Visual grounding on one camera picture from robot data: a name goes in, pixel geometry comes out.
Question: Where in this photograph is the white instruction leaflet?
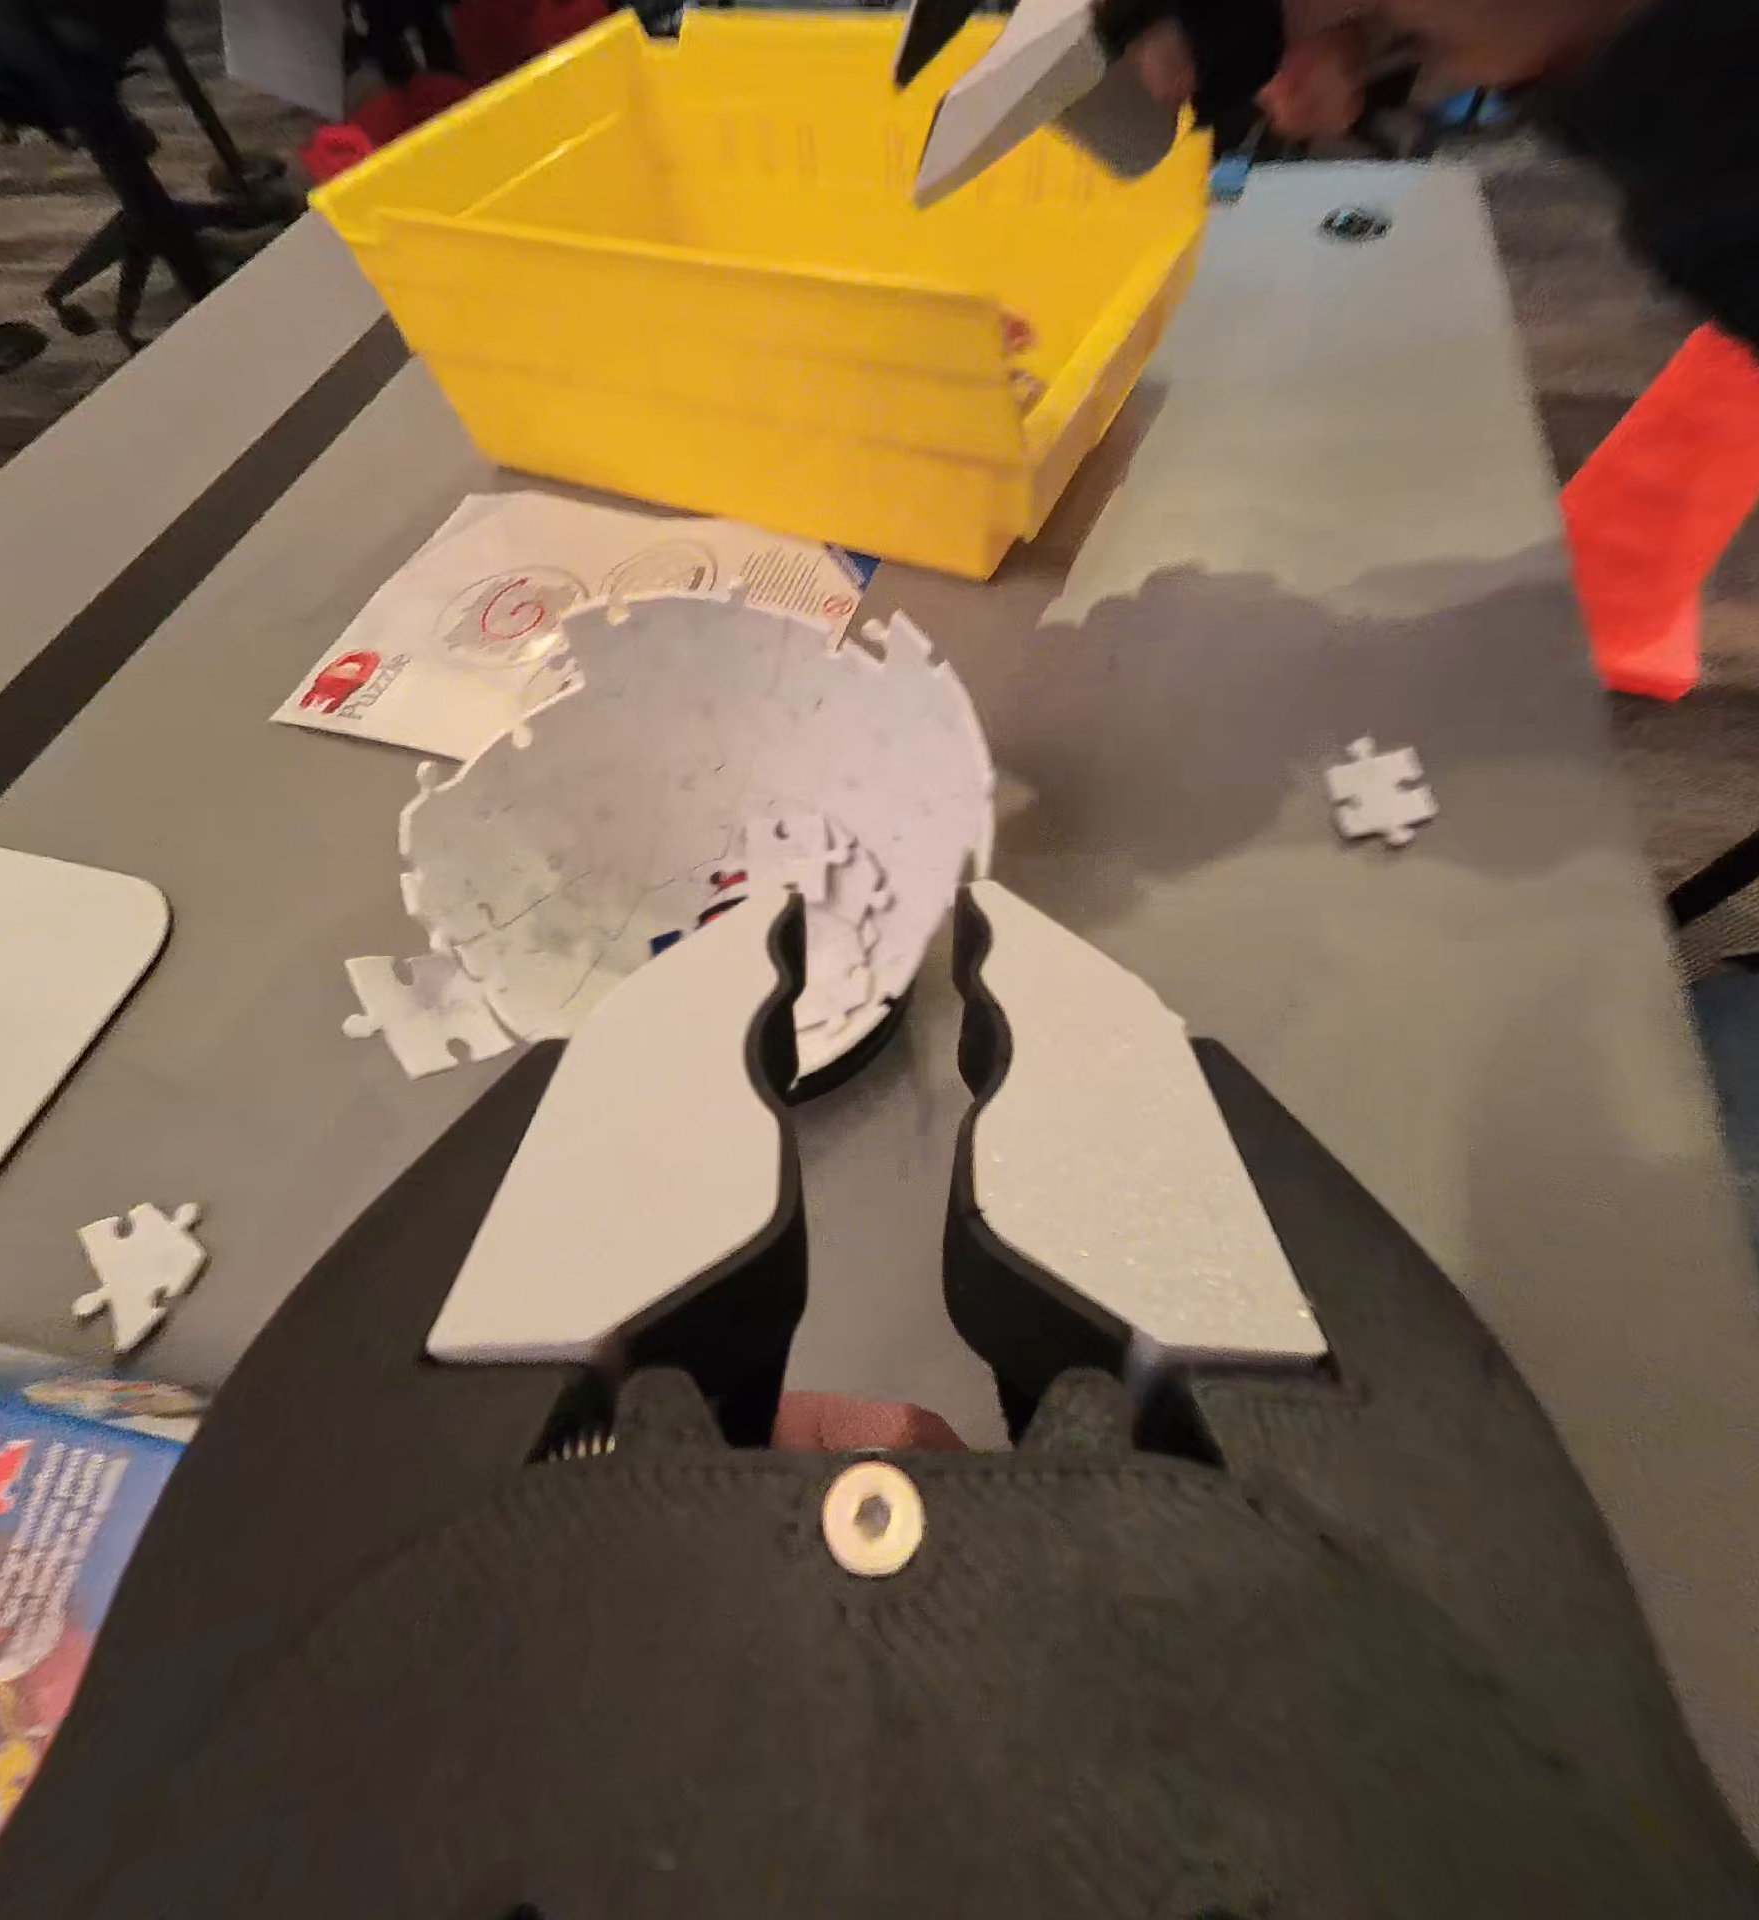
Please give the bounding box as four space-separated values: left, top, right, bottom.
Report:
271 492 881 761

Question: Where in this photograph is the person's right hand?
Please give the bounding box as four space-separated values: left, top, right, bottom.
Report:
1261 13 1439 141

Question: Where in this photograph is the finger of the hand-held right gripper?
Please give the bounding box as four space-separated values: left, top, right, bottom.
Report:
894 0 974 88
910 0 1115 209

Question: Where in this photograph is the white paper sheet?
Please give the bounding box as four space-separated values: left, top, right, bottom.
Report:
219 0 349 121

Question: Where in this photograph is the small puzzle piece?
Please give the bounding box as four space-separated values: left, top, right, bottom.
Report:
74 1199 204 1358
1325 733 1439 848

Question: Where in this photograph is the blue puzzle box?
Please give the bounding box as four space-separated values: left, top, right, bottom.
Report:
0 1333 213 1905

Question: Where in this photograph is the yellow plastic bin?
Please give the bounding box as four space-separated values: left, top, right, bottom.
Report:
307 5 1212 581

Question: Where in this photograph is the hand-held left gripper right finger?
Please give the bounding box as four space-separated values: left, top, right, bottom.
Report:
941 883 1334 1448

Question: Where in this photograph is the black office chair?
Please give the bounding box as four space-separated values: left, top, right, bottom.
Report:
0 0 297 353

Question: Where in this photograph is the black metal pole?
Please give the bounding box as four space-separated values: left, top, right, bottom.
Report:
1665 781 1759 923

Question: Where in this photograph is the colourful puzzle ball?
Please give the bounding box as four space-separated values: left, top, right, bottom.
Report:
343 589 995 1082

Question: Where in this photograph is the person's left hand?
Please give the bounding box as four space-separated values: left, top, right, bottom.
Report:
773 1391 971 1455

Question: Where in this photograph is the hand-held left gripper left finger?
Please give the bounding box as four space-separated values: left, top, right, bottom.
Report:
424 888 814 1448

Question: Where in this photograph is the orange traffic cone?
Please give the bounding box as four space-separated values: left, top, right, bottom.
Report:
1559 322 1759 703

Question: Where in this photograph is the person's right forearm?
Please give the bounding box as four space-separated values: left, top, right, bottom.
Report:
1405 0 1759 436

